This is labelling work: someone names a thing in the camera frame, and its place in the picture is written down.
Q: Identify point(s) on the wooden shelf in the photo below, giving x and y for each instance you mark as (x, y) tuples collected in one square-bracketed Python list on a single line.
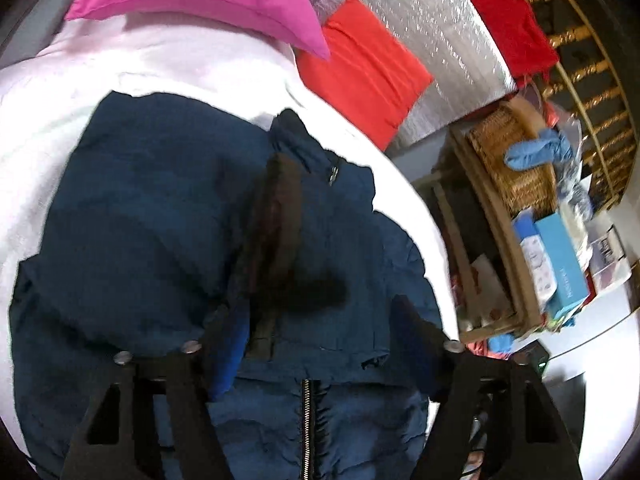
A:
[(495, 245)]

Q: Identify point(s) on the white patterned packet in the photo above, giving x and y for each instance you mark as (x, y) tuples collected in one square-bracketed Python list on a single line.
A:
[(537, 260)]

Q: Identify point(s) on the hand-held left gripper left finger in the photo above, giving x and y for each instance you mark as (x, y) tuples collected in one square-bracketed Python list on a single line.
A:
[(226, 360)]

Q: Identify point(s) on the navy blue padded jacket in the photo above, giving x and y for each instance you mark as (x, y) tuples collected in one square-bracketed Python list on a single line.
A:
[(150, 210)]

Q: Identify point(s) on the gold metal railing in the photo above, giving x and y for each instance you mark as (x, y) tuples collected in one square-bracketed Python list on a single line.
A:
[(595, 75)]

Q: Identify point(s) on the light blue box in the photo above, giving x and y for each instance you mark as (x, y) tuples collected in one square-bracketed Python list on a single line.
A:
[(562, 265)]

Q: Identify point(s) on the white booklet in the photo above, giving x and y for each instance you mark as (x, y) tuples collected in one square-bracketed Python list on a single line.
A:
[(607, 260)]

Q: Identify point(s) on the silver foil mat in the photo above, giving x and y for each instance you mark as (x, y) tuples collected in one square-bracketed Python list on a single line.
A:
[(440, 45)]

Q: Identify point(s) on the white blanket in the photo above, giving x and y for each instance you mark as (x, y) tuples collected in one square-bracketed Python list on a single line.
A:
[(45, 125)]

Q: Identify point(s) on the wicker basket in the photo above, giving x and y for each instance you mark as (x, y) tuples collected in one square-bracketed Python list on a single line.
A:
[(515, 170)]

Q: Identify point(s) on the red cloth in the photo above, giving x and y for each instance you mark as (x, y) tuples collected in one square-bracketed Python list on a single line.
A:
[(505, 15)]

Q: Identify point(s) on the orange-red pillow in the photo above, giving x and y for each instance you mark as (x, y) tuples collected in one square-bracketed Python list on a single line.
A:
[(360, 75)]

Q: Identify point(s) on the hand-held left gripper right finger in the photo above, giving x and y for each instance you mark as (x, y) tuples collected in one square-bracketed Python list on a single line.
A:
[(416, 345)]

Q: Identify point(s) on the blue glove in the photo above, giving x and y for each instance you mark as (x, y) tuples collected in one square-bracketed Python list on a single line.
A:
[(537, 152)]

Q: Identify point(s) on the clear plastic bag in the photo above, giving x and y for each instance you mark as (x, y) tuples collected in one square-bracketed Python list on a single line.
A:
[(575, 195)]

